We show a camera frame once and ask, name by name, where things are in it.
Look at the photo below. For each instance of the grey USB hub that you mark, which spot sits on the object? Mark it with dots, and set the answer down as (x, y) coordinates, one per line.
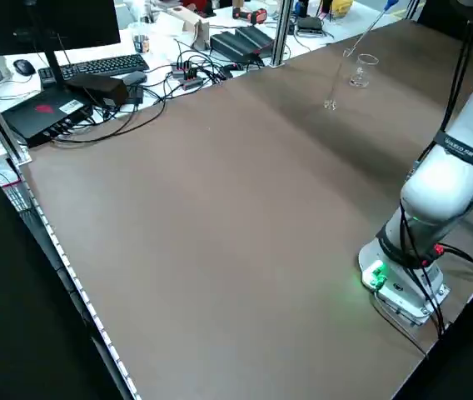
(192, 82)
(184, 68)

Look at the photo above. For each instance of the yellow object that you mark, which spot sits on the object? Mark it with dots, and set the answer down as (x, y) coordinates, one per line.
(340, 6)

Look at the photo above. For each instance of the black computer mouse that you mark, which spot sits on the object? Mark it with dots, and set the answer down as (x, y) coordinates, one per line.
(24, 66)

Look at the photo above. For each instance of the glass pipette blue bulb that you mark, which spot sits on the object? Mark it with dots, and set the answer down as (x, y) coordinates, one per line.
(390, 4)

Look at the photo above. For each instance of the small black device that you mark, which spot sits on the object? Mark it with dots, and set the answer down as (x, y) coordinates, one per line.
(309, 23)

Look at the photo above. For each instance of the folded cardboard piece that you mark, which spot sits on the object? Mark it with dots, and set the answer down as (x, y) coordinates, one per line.
(192, 25)

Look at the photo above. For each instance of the black mini computer red logo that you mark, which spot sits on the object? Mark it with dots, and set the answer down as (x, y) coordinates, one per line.
(41, 114)

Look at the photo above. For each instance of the red black power tool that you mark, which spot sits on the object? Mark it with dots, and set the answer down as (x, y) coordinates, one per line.
(253, 16)

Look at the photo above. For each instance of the black computer monitor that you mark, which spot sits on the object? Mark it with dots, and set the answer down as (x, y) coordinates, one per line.
(45, 25)

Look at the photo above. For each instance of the black power brick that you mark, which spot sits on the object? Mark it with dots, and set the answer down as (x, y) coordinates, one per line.
(99, 89)

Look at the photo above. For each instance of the aluminium frame post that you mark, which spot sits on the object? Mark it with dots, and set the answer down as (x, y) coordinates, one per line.
(413, 10)
(280, 37)
(1, 125)

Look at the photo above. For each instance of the black tiered stand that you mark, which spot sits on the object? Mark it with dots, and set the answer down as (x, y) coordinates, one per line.
(257, 37)
(228, 46)

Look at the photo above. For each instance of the black computer keyboard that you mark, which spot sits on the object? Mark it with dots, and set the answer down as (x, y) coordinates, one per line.
(103, 66)

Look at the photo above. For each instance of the clear plastic cup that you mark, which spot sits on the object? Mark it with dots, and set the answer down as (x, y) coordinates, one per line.
(140, 41)

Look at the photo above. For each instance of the clear glass beaker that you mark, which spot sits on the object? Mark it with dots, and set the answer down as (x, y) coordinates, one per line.
(361, 81)

